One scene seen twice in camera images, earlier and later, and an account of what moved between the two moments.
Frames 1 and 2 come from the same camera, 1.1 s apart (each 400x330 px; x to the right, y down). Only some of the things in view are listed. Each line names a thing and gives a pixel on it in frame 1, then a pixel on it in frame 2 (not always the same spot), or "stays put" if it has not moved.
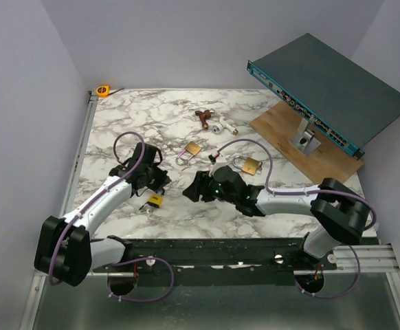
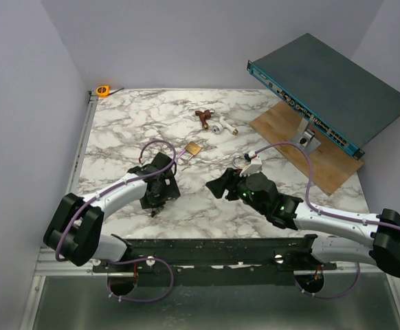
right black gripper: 200,185 to 229,181
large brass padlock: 251,166 to 238,161
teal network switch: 341,101 stays put
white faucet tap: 218,128 stays put
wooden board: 332,159 stays put
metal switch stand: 304,139 stays put
